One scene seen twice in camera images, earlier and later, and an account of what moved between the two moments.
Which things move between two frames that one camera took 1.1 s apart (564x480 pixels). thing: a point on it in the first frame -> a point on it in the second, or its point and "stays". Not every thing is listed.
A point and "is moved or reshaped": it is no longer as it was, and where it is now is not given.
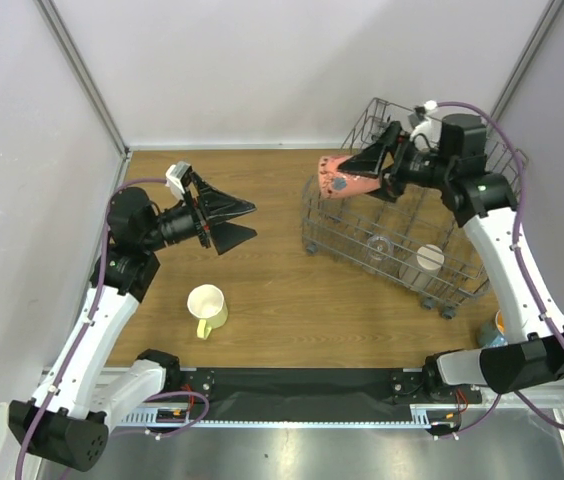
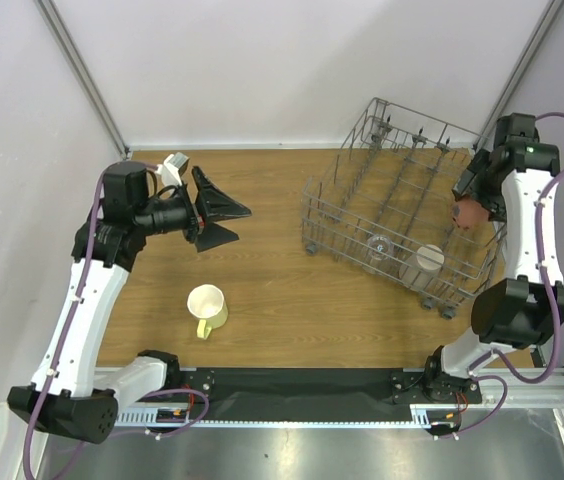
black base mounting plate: (315, 387) stays
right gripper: (397, 163) -> (469, 176)
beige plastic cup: (421, 272) stays
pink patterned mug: (334, 183) is moved or reshaped
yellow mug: (207, 302) stays
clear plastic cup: (379, 254) stays
